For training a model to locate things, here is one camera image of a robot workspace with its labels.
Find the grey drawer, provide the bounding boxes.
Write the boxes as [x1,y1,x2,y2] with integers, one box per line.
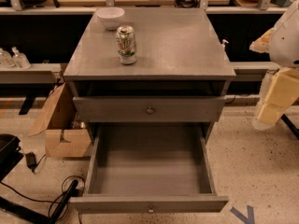
[73,96,225,122]
[71,123,228,214]

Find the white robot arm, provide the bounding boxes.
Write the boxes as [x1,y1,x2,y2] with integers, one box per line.
[269,1,299,68]

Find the grey wooden drawer cabinet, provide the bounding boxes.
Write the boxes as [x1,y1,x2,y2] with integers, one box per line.
[64,7,235,136]

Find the grey top drawer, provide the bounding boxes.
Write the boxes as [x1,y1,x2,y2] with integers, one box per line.
[73,96,225,122]

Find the green white soda can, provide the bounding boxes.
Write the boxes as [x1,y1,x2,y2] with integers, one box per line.
[116,25,136,64]

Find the brown cardboard box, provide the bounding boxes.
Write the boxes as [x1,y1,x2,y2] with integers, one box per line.
[29,83,92,158]

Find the white ceramic bowl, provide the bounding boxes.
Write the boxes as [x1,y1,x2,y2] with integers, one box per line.
[95,7,124,30]

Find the white pump bottle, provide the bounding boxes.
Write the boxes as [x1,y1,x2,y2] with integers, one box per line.
[221,39,229,50]

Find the black power adapter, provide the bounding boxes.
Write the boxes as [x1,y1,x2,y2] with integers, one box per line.
[25,152,37,172]

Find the clear sanitizer bottle right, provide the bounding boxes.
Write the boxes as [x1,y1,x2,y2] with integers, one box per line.
[12,47,31,69]

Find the clear sanitizer bottle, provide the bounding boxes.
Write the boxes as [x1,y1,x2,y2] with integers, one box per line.
[0,48,15,68]
[12,47,31,69]

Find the black bin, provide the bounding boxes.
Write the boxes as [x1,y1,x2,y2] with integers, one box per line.
[0,133,23,181]

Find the black chair leg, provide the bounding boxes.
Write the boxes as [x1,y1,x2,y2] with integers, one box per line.
[281,114,299,139]

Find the clear sanitizer bottle left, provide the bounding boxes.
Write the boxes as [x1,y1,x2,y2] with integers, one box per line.
[0,48,15,68]

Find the black stand base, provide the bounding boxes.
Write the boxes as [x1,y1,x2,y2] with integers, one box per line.
[0,179,79,224]

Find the black floor cables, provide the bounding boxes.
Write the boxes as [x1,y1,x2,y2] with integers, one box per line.
[0,175,86,224]

